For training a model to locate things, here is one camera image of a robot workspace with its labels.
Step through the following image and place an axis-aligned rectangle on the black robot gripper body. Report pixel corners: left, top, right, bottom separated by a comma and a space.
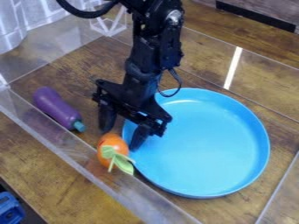
92, 60, 172, 137

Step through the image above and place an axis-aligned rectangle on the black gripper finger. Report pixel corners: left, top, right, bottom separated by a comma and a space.
129, 124, 151, 151
97, 105, 117, 133

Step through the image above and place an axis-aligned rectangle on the orange toy carrot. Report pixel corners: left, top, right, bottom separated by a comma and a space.
97, 133, 135, 175

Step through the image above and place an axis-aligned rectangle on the purple toy eggplant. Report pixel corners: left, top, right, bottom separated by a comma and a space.
32, 87, 85, 132

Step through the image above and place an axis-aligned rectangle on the blue plastic plate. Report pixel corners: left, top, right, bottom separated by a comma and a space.
129, 87, 271, 199

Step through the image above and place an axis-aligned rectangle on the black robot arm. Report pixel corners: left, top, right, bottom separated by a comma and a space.
92, 0, 183, 151

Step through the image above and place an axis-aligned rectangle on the white patterned curtain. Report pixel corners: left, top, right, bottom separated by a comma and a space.
0, 0, 69, 54

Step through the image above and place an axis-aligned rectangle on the blue object at corner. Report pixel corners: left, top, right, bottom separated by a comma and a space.
0, 192, 25, 224

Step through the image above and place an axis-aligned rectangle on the clear acrylic enclosure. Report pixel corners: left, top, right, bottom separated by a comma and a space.
0, 0, 299, 224

